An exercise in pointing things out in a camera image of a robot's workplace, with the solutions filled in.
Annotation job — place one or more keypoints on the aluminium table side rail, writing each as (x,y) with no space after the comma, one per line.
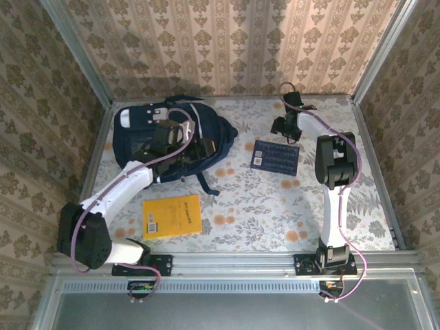
(102,129)
(377,172)

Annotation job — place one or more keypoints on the yellow book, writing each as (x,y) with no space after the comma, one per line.
(172,216)

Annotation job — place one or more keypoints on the navy blue backpack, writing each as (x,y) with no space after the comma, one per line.
(134,137)

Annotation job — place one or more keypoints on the small circuit board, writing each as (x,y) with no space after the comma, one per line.
(141,288)
(330,287)

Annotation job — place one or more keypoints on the aluminium corner post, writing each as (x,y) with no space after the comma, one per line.
(84,58)
(382,51)

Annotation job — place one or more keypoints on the aluminium table edge rail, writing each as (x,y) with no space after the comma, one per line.
(330,98)

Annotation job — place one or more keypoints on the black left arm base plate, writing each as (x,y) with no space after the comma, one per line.
(165,265)

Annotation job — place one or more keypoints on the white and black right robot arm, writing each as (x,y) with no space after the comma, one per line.
(335,158)

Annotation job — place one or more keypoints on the grey metal sheet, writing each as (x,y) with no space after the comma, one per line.
(223,313)

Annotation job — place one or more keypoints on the navy blue book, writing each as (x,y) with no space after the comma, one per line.
(275,158)

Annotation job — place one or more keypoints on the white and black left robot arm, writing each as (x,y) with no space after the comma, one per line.
(117,192)

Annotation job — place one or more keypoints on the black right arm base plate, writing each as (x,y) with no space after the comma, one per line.
(304,266)

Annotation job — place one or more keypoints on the wide aluminium mounting rail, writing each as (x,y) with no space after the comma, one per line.
(233,263)

